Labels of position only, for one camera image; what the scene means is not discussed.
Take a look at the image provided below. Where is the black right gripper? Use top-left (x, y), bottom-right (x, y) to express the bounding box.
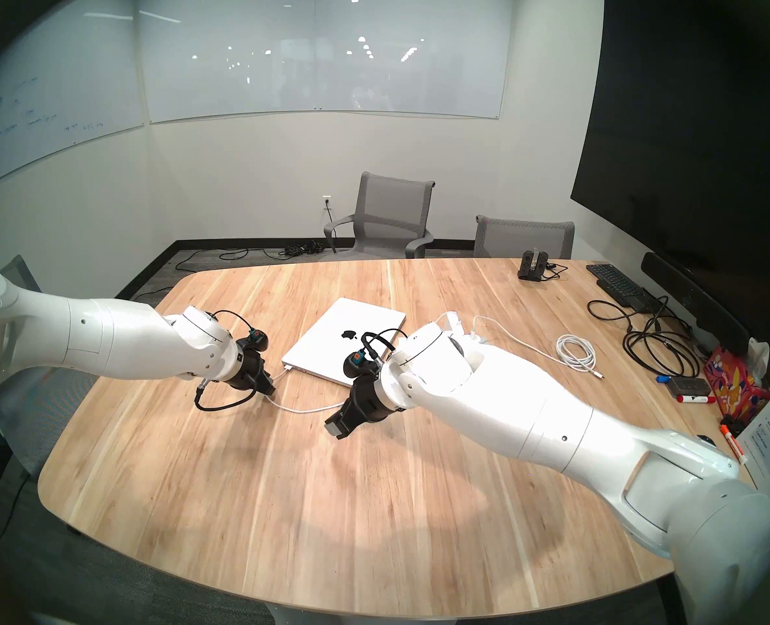
top-left (324, 375), bottom-right (392, 440)

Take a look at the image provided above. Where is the wide glass whiteboard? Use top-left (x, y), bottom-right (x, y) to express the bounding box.
top-left (136, 0), bottom-right (515, 124)

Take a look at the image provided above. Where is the thin black floor cable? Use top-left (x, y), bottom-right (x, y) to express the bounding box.
top-left (175, 246), bottom-right (282, 273)

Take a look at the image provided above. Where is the white MagSafe charging cable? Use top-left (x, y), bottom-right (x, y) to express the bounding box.
top-left (265, 312), bottom-right (451, 415)

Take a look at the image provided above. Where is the orange and white marker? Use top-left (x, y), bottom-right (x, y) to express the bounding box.
top-left (720, 424), bottom-right (748, 466)

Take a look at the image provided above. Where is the black video sound bar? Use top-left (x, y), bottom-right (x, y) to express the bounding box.
top-left (641, 251), bottom-right (750, 357)

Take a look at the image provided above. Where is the large black wall screen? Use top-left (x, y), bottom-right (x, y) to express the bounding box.
top-left (571, 0), bottom-right (770, 370)

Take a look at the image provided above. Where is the thick black cable tangle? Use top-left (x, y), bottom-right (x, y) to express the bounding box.
top-left (623, 297), bottom-right (701, 378)

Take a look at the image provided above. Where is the glass whiteboard with blue writing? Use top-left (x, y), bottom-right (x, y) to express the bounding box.
top-left (0, 0), bottom-right (146, 198)

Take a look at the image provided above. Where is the colourful snack bag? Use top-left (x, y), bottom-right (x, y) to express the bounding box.
top-left (704, 345), bottom-right (770, 417)

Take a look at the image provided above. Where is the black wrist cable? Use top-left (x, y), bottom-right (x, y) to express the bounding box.
top-left (194, 309), bottom-right (260, 413)
top-left (362, 331), bottom-right (412, 364)

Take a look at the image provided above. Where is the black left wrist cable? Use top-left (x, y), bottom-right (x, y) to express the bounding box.
top-left (194, 309), bottom-right (260, 413)

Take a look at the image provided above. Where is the grey mesh chair backrest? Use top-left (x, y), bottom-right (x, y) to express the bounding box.
top-left (475, 215), bottom-right (575, 260)

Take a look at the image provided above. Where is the coiled white USB cable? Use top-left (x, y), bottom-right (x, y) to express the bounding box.
top-left (473, 316), bottom-right (604, 379)

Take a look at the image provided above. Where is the silver MacBook laptop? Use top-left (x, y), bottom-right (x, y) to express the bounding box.
top-left (282, 297), bottom-right (406, 389)

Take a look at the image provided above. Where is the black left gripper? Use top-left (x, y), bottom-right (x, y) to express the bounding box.
top-left (231, 344), bottom-right (278, 397)

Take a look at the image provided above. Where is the dark grey mesh office chair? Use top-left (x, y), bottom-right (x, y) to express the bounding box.
top-left (0, 255), bottom-right (99, 480)

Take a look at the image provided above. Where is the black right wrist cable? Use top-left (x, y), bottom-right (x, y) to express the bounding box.
top-left (362, 331), bottom-right (412, 364)

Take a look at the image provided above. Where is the grey mesh chair with armrests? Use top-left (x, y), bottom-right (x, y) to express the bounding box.
top-left (323, 172), bottom-right (436, 260)

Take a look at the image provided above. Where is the black keyboard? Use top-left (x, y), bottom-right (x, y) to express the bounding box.
top-left (585, 264), bottom-right (653, 309)

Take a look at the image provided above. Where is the black controller charging dock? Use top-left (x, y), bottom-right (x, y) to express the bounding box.
top-left (518, 248), bottom-right (550, 281)

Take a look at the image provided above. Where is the thin black keyboard cable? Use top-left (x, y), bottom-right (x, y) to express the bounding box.
top-left (588, 298), bottom-right (653, 322)

